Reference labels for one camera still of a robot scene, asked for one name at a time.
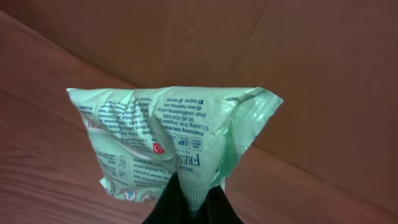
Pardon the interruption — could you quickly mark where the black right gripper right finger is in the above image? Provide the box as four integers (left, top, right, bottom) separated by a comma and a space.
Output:
198, 185, 243, 224

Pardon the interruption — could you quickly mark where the teal wet wipes pack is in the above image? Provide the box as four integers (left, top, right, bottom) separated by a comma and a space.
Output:
67, 86, 282, 211

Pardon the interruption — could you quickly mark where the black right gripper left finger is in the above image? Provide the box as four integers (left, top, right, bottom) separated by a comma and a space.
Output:
142, 174, 190, 224

